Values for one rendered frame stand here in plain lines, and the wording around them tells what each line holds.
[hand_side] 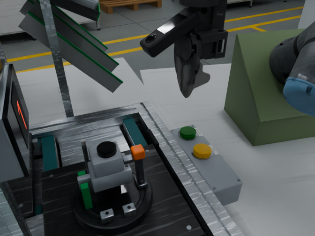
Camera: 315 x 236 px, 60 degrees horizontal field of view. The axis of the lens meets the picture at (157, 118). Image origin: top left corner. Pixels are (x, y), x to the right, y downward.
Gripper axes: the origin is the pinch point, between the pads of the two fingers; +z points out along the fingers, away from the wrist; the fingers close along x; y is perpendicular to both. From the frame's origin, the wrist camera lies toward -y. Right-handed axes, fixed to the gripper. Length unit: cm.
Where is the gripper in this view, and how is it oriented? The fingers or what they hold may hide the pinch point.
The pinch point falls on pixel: (183, 92)
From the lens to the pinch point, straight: 61.3
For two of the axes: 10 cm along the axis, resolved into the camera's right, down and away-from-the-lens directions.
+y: 9.3, -2.1, 3.0
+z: 0.0, 8.2, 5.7
